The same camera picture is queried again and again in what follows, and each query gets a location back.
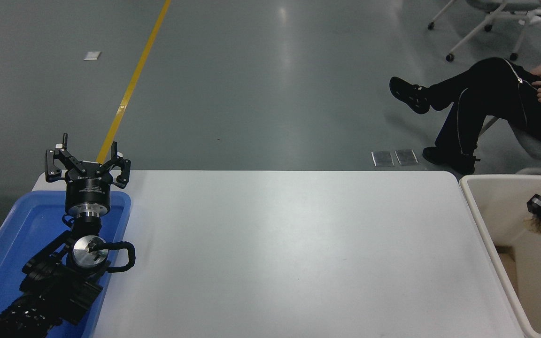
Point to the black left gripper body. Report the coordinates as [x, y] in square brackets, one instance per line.
[88, 192]

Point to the tan paper ball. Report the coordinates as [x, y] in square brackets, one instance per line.
[540, 227]

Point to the grey seat chair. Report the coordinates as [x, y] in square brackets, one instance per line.
[540, 145]

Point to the white paper scrap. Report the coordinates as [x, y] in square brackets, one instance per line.
[93, 55]

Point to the white frame wheeled chair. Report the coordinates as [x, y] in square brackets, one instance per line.
[491, 14]

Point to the blue plastic tray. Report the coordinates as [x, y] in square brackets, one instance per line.
[26, 220]

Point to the large pale bin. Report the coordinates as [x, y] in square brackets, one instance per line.
[500, 211]

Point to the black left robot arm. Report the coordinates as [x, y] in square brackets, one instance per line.
[50, 286]

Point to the seated person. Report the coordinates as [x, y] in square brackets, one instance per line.
[491, 89]

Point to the brown cardboard piece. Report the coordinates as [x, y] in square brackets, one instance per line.
[507, 267]

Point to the metal floor plate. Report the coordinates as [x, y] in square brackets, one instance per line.
[406, 157]
[383, 158]

